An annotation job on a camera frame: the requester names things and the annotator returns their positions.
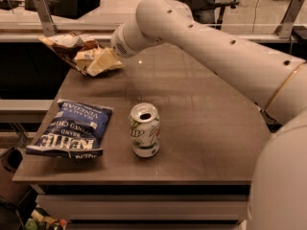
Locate white green soda can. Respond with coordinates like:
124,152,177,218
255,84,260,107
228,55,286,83
129,103,160,158

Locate left metal bracket post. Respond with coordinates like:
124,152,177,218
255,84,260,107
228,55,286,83
33,0,58,36

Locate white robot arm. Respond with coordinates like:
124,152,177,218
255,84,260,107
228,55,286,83
111,0,307,230

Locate blue Kettle chip bag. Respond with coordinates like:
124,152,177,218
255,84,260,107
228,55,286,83
26,100,113,159

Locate metal bracket post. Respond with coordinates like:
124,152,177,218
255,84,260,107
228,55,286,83
33,0,58,36
274,0,305,39

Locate dark bin at left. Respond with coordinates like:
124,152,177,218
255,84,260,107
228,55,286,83
0,148,36,209

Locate colourful items under table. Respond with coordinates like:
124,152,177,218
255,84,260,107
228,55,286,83
23,208,67,230

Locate brown chip bag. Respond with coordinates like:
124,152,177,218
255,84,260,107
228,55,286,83
39,33,109,76

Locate right metal bracket post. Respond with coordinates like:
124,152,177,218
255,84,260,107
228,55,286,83
274,0,305,39

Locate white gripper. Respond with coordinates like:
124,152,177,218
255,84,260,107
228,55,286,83
74,17,151,77

